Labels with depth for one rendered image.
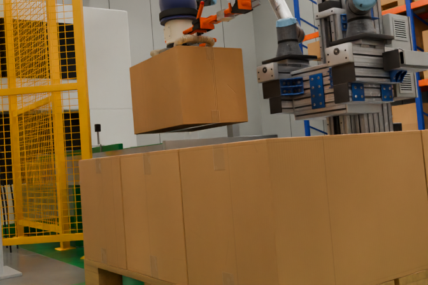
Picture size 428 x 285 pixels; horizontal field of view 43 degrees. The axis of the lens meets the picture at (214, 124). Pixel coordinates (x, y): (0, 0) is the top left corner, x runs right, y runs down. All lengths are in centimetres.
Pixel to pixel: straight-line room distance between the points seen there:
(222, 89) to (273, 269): 167
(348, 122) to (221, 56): 74
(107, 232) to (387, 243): 102
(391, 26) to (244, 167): 199
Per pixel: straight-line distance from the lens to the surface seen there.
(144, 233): 181
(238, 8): 257
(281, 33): 309
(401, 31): 324
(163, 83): 286
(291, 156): 130
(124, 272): 198
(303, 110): 292
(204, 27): 286
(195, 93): 274
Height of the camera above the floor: 51
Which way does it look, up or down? 4 degrees up
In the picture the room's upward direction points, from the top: 4 degrees counter-clockwise
